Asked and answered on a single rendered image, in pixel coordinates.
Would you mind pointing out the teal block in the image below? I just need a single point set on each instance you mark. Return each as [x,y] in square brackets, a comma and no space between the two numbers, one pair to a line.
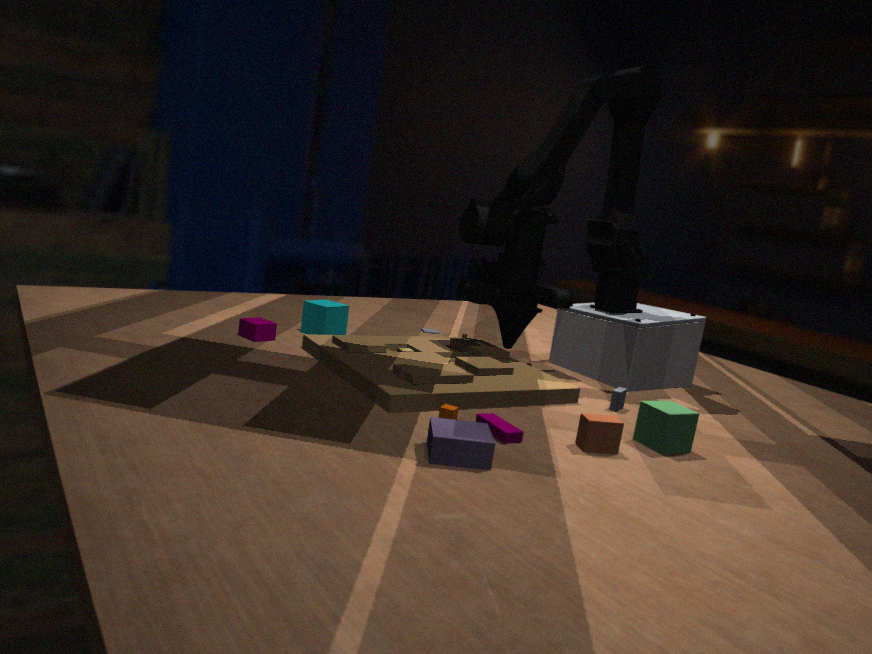
[324,317]

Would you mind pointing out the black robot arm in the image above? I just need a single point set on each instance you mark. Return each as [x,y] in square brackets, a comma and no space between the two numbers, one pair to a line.
[613,239]

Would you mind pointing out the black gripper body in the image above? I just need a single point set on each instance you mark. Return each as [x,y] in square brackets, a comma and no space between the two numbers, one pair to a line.
[517,284]

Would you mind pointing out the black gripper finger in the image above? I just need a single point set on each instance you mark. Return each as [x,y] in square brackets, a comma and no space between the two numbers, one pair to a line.
[508,318]
[527,315]

